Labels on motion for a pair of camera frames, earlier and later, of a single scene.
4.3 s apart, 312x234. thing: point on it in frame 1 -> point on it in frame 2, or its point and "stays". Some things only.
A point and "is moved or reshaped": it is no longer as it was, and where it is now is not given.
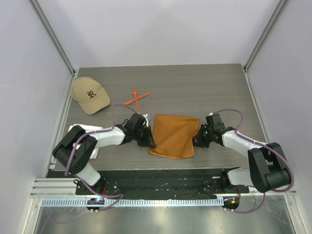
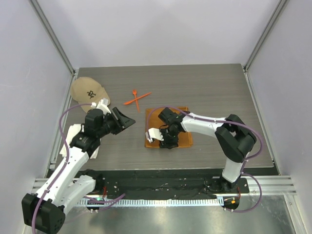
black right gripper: [198, 141] -> [167, 144]
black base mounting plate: [186, 183] stays
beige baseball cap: [90, 95] stays
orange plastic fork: [134, 92] stays
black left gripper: [148, 141] -> [125, 121]
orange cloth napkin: [173, 136] is moved or reshaped
